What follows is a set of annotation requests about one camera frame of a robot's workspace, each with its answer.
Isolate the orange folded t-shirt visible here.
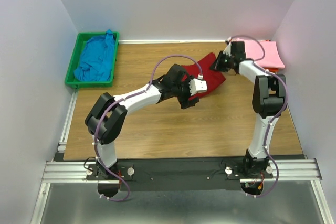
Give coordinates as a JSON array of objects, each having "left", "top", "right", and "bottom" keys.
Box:
[{"left": 265, "top": 40, "right": 279, "bottom": 73}]

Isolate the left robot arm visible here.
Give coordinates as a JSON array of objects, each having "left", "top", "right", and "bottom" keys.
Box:
[{"left": 85, "top": 64, "right": 207, "bottom": 177}]

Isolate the blue t-shirt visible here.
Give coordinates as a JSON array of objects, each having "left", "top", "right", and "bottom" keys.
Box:
[{"left": 73, "top": 30, "right": 116, "bottom": 82}]

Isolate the pink folded t-shirt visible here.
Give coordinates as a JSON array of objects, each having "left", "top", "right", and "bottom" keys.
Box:
[{"left": 242, "top": 39, "right": 285, "bottom": 69}]

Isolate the aluminium frame rail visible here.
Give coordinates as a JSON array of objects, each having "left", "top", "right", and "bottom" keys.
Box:
[{"left": 31, "top": 89, "right": 334, "bottom": 223}]

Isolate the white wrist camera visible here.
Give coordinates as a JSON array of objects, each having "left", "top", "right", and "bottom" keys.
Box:
[
  {"left": 223, "top": 42, "right": 232, "bottom": 57},
  {"left": 189, "top": 78, "right": 207, "bottom": 96}
]

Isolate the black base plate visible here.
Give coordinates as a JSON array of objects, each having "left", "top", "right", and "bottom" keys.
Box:
[{"left": 86, "top": 156, "right": 275, "bottom": 196}]

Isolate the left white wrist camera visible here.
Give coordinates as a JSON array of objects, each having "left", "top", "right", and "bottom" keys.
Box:
[{"left": 189, "top": 78, "right": 207, "bottom": 96}]

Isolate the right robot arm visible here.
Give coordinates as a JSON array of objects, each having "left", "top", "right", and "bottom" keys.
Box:
[{"left": 210, "top": 40, "right": 288, "bottom": 176}]

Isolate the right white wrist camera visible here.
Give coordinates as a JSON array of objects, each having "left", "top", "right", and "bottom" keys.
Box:
[{"left": 223, "top": 42, "right": 232, "bottom": 57}]

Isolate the green plastic bin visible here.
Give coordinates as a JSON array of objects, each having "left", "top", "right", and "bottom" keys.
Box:
[{"left": 65, "top": 31, "right": 119, "bottom": 88}]

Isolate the red t-shirt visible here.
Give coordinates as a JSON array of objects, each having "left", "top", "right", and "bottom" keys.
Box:
[{"left": 189, "top": 52, "right": 226, "bottom": 100}]

